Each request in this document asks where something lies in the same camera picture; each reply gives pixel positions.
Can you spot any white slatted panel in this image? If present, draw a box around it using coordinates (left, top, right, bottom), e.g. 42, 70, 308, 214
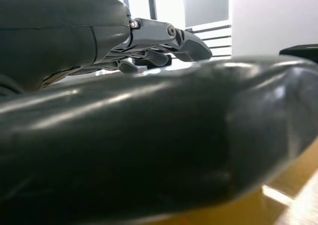
185, 19, 232, 61

